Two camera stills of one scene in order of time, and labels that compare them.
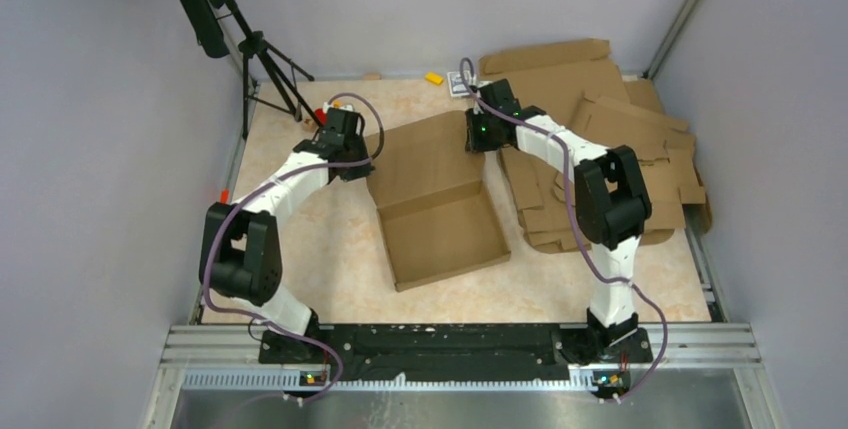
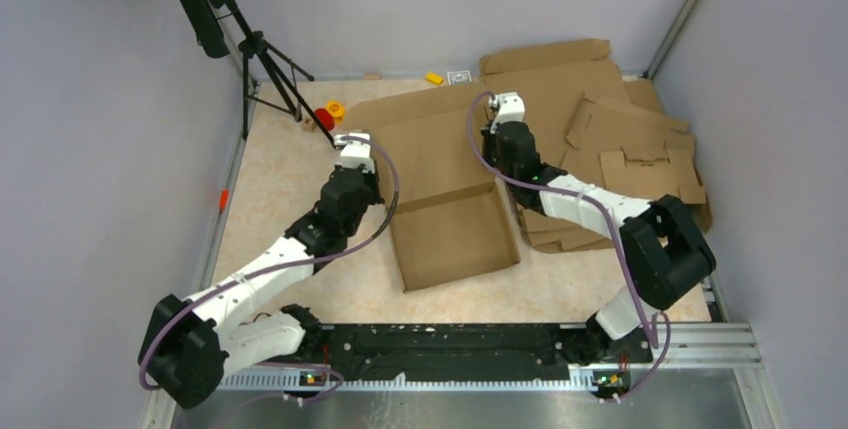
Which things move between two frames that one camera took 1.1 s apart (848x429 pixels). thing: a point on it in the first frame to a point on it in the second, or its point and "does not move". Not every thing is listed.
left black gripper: (359, 172) to (371, 174)
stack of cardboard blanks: (579, 86) does not move
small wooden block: (309, 125) does not move
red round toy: (321, 116) does not move
